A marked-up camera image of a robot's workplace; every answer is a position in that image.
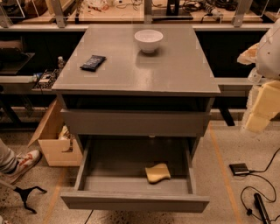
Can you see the black foot pedal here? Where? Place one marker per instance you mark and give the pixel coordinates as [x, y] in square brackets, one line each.
[239, 169]

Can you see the grey drawer cabinet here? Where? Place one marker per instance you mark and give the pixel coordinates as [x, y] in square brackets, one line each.
[174, 78]

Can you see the open grey middle drawer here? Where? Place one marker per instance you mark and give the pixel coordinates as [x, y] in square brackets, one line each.
[112, 176]

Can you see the grey trouser leg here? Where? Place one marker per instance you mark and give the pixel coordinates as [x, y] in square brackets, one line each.
[8, 159]

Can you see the wooden workbench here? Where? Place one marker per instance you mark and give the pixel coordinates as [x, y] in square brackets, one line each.
[70, 13]

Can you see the closed grey top drawer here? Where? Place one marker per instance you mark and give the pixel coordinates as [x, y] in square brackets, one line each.
[136, 123]

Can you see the black stand foot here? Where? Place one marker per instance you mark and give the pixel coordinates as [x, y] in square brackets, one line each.
[24, 194]

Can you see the small clear bottle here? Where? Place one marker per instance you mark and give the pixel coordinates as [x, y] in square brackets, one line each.
[61, 63]

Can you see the white bowl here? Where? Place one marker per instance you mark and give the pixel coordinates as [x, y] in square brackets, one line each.
[148, 40]

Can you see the white orange sneaker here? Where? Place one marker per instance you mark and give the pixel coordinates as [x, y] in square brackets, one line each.
[24, 163]

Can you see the black power strip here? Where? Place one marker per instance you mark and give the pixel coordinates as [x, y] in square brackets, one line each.
[261, 208]

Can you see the cardboard box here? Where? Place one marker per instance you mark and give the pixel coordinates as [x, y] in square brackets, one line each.
[57, 145]

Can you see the dark snack packet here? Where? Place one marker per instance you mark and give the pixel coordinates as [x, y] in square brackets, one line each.
[93, 63]

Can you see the yellow sponge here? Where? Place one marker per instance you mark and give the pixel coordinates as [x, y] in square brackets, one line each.
[157, 173]

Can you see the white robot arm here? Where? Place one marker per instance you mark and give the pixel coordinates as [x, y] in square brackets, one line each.
[266, 57]

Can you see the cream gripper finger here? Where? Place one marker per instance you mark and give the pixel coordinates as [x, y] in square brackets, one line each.
[263, 105]

